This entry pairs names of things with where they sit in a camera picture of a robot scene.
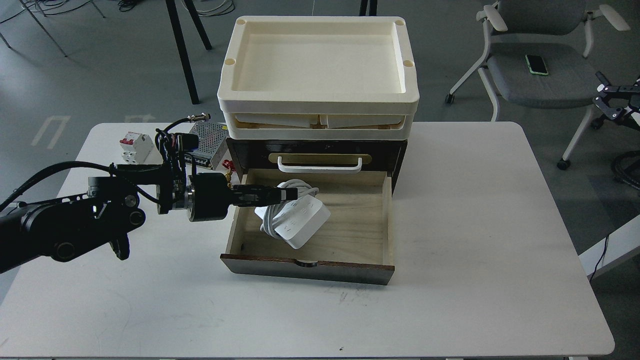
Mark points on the metal mesh power supply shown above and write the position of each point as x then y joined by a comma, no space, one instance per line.
212,145

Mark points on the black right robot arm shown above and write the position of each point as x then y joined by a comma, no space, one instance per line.
620,104

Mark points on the open wooden drawer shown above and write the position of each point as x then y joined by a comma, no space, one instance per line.
342,233

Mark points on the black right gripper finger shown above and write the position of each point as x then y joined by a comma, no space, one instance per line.
607,88
615,114

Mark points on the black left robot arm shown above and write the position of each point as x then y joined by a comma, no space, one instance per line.
67,227

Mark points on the white power strip with cable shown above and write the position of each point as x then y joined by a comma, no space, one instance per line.
295,221

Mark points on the white red circuit breaker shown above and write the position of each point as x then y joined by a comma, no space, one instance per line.
136,148

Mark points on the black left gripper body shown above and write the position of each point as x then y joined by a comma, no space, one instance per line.
210,197

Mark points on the cream plastic stacked tray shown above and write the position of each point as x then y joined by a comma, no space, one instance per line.
319,78

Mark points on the brass valve red handle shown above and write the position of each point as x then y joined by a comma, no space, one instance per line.
230,169

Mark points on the grey office chair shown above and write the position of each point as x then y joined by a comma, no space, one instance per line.
571,82

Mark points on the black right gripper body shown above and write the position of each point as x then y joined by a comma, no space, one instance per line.
633,103

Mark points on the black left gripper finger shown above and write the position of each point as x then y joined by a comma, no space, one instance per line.
255,192
256,201

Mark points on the black smartphone green case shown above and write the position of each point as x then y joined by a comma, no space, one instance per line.
536,65

